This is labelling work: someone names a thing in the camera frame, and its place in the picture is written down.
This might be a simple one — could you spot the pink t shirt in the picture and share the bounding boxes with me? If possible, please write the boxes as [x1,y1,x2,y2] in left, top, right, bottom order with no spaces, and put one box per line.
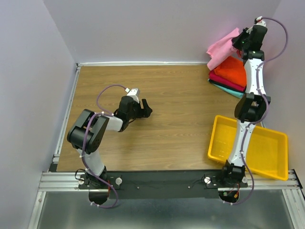
[206,28,240,70]

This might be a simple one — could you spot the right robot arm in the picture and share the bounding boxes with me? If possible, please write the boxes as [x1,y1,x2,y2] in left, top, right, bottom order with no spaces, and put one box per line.
[219,25,271,187]

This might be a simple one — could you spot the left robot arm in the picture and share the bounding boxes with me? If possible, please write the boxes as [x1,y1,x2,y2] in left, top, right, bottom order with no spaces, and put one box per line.
[67,95,153,188]

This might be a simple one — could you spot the orange folded t shirt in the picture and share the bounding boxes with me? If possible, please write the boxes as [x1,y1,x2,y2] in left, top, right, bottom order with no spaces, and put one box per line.
[214,56,246,87]

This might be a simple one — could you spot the teal folded t shirt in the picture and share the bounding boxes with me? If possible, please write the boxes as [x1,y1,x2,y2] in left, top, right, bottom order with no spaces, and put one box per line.
[213,84,244,98]

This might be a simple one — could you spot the yellow plastic tray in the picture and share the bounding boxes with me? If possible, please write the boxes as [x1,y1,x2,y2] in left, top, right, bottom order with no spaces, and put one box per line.
[207,115,288,181]

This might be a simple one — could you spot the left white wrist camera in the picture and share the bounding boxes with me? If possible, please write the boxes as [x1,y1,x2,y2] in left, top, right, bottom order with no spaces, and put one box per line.
[125,88,140,103]

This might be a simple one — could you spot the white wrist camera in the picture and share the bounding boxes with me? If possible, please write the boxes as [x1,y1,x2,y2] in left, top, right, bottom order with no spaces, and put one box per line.
[254,16,266,27]
[125,88,140,103]

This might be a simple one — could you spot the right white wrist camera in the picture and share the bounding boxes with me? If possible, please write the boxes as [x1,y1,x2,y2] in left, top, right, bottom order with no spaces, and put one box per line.
[254,16,266,27]

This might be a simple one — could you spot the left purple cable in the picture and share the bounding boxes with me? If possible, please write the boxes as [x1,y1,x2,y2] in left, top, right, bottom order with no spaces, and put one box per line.
[79,84,119,208]

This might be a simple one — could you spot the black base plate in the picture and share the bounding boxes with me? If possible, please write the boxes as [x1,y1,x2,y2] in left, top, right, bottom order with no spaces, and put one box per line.
[74,169,248,204]

